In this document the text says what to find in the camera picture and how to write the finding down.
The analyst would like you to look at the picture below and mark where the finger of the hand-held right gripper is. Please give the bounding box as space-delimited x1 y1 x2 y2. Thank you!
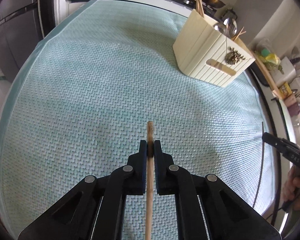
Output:
262 132 292 156

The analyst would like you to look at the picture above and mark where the person's right hand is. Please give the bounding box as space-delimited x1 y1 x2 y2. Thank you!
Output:
282 166 300 211

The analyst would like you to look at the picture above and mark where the white box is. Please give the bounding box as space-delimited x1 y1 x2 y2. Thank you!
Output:
275 56 297 87

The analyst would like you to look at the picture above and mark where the cream ribbed utensil holder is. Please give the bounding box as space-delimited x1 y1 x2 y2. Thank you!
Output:
172 9 256 88

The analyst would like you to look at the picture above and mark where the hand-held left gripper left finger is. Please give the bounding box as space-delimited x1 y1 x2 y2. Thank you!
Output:
17 140 148 240

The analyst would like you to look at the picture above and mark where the dark grey refrigerator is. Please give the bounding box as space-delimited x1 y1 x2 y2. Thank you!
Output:
0 0 44 83

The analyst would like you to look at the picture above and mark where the yellow cloth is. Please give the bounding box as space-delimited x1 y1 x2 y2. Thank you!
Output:
265 52 282 66

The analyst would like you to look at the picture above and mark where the teal woven table mat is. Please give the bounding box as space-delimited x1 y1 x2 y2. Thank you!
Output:
0 0 276 240

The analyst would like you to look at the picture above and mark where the clear plastic bag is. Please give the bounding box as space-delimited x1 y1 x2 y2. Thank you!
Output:
252 38 286 75

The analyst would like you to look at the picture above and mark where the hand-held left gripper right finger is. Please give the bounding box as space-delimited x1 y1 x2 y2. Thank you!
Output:
153 140 282 240

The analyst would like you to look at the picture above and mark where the yellow printed packet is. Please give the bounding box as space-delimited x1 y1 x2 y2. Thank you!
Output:
279 81 292 97

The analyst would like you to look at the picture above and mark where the black flat tray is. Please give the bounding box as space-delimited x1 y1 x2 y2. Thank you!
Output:
248 65 271 88

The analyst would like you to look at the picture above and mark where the black cable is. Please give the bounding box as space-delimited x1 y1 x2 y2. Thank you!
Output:
271 197 296 228

